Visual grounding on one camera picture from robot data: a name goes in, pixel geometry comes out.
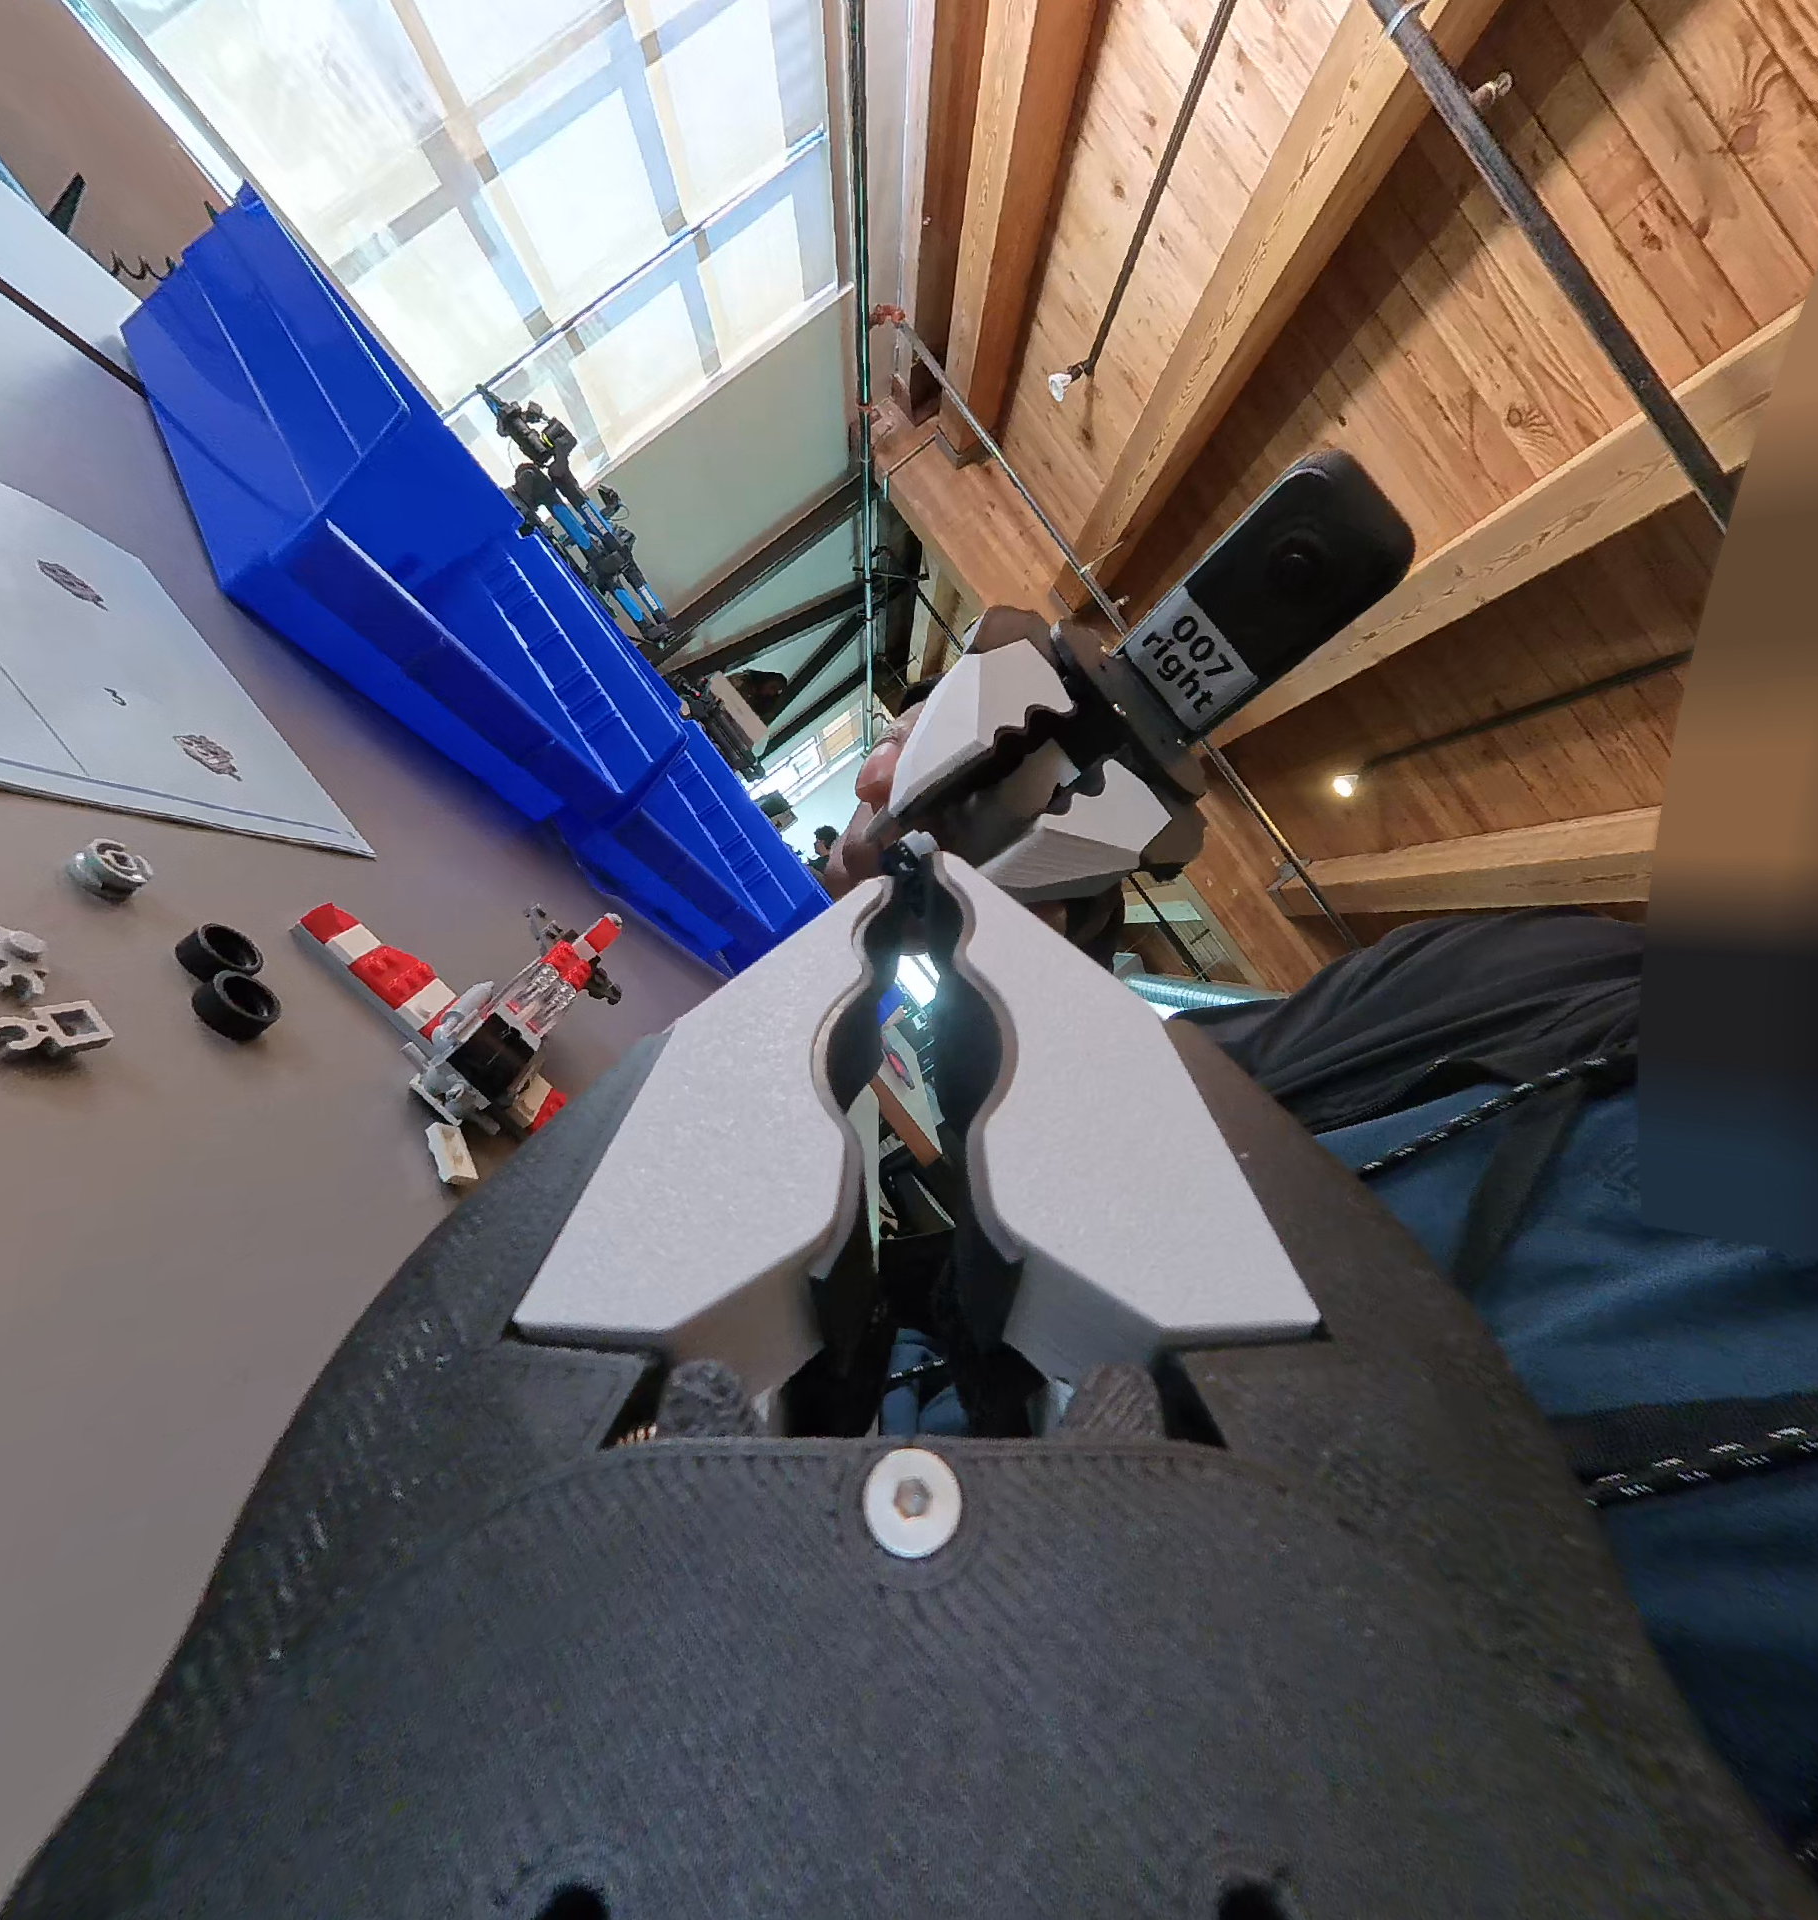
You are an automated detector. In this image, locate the blue plastic bin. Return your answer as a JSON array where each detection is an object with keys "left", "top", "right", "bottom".
[
  {"left": 326, "top": 510, "right": 690, "bottom": 842},
  {"left": 121, "top": 186, "right": 565, "bottom": 818},
  {"left": 572, "top": 719, "right": 837, "bottom": 977}
]

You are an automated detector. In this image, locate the instruction booklet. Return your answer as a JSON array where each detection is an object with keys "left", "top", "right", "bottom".
[{"left": 0, "top": 456, "right": 375, "bottom": 860}]

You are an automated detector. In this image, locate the blue shirt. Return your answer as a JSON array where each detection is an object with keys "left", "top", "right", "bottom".
[{"left": 1307, "top": 1079, "right": 1818, "bottom": 1860}]

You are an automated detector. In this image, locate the person's right forearm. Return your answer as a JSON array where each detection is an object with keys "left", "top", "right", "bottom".
[{"left": 1061, "top": 892, "right": 1653, "bottom": 1135}]

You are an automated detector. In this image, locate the large window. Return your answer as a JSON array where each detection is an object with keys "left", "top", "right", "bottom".
[{"left": 70, "top": 0, "right": 850, "bottom": 495}]

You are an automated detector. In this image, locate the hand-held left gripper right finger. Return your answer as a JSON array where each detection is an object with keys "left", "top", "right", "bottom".
[{"left": 928, "top": 857, "right": 1327, "bottom": 1384}]

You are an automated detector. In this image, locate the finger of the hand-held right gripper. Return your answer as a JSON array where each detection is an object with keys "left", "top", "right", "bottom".
[
  {"left": 882, "top": 650, "right": 1076, "bottom": 855},
  {"left": 939, "top": 750, "right": 1194, "bottom": 905}
]

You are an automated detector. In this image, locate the grey desk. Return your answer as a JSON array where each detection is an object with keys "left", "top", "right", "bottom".
[{"left": 0, "top": 322, "right": 738, "bottom": 1920}]

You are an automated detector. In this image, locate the metal ceiling pipe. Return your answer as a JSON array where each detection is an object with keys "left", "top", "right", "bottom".
[{"left": 1363, "top": 0, "right": 1742, "bottom": 523}]

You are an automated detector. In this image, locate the black dotted lanyard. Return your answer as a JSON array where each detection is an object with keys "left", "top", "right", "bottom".
[{"left": 1352, "top": 1049, "right": 1818, "bottom": 1510}]

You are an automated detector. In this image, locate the red white brick plane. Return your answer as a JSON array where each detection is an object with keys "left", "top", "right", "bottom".
[{"left": 291, "top": 899, "right": 626, "bottom": 1140}]

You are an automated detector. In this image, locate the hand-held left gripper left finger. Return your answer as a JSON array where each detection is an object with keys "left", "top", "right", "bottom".
[{"left": 512, "top": 866, "right": 926, "bottom": 1397}]

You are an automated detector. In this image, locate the person's right hand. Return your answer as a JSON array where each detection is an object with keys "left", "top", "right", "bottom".
[{"left": 825, "top": 716, "right": 914, "bottom": 905}]

